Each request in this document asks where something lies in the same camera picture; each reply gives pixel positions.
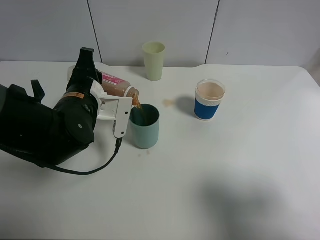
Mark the blue sleeved paper cup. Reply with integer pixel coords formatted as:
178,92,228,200
194,79,226,121

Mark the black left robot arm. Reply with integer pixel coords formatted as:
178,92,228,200
0,47,102,167

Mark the teal green plastic cup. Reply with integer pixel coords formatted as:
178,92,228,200
129,104,160,149

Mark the clear plastic drink bottle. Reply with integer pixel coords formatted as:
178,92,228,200
68,66,139,106

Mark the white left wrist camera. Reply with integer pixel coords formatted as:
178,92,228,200
90,81,133,138

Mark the pale yellow plastic cup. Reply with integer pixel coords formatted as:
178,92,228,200
142,41,166,82

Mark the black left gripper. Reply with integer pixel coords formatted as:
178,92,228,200
52,47,102,120

